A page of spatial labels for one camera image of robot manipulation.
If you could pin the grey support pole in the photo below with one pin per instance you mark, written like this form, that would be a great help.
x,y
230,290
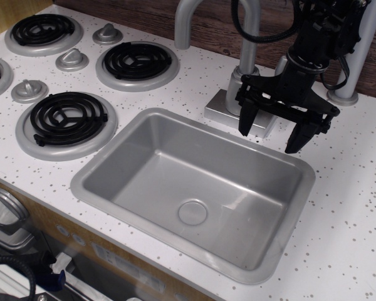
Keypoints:
x,y
347,95

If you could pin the grey stove knob middle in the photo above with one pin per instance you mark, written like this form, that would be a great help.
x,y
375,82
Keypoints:
x,y
72,60

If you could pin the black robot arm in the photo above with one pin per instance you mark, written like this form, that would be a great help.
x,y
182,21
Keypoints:
x,y
325,31

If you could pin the grey stove knob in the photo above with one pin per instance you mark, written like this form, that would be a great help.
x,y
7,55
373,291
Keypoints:
x,y
107,35
72,60
29,91

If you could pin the back left stove burner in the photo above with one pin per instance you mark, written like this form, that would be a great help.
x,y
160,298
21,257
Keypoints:
x,y
43,35

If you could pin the grey stove knob top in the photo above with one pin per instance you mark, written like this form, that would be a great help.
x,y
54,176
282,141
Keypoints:
x,y
107,35

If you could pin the grey plastic sink basin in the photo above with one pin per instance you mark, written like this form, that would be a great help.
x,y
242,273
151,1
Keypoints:
x,y
228,203

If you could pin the blue clamp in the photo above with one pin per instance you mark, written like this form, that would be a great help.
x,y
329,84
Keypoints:
x,y
50,280

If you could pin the front right stove burner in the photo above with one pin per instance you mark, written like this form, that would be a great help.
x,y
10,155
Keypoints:
x,y
66,126

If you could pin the silver oven door handle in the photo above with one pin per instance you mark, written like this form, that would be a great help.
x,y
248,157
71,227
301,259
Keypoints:
x,y
18,242

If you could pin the silver oven dial knob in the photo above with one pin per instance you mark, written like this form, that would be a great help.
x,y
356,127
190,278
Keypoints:
x,y
13,214

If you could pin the grey stove knob lower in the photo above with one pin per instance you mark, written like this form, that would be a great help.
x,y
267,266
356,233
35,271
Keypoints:
x,y
29,91

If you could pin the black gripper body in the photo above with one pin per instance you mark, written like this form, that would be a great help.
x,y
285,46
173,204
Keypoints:
x,y
289,95

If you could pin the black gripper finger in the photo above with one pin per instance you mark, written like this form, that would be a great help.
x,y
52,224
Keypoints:
x,y
248,113
300,136

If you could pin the back right stove burner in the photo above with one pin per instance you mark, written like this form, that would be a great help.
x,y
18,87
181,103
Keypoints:
x,y
137,66

